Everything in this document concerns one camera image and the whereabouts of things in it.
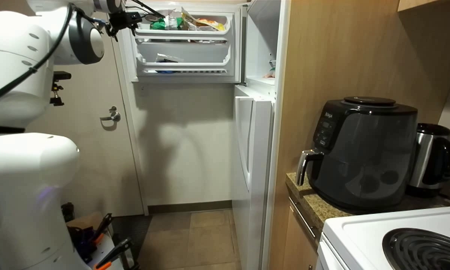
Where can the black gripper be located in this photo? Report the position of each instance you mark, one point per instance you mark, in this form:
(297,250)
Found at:
(122,22)

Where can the white freezer door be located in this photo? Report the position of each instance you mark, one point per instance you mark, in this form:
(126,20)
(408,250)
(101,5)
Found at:
(185,55)

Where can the white fridge door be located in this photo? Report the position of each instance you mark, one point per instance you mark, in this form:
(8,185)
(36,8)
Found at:
(260,175)

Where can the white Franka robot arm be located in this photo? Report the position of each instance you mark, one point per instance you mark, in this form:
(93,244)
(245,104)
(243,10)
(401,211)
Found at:
(24,175)

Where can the white fridge cabinet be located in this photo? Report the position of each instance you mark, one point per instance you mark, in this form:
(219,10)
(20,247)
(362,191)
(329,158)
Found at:
(278,151)

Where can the green food bag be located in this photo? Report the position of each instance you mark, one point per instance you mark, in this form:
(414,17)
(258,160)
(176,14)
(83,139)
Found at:
(162,23)

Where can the blue package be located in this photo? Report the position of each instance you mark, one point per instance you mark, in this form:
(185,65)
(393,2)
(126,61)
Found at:
(170,73)

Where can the orange snack packet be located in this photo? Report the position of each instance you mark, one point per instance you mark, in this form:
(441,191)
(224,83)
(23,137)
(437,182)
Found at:
(210,23)

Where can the white room door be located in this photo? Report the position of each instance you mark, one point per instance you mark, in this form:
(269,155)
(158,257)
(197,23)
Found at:
(99,166)

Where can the black orange clamp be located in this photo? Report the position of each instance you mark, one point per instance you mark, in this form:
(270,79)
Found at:
(113,251)

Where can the speckled kitchen countertop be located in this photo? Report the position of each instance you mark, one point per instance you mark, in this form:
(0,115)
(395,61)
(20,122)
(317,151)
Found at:
(315,205)

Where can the black coffee maker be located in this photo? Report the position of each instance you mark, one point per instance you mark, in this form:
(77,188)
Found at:
(365,151)

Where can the wooden base cabinet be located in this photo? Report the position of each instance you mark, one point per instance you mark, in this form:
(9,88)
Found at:
(290,241)

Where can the white electric stove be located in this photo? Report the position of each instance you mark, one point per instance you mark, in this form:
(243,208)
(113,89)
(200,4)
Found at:
(365,241)

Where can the stainless steel black kettle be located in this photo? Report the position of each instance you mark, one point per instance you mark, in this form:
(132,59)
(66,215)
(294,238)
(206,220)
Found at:
(435,160)

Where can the wooden wall cabinet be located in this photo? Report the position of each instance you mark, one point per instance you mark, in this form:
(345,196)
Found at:
(420,4)

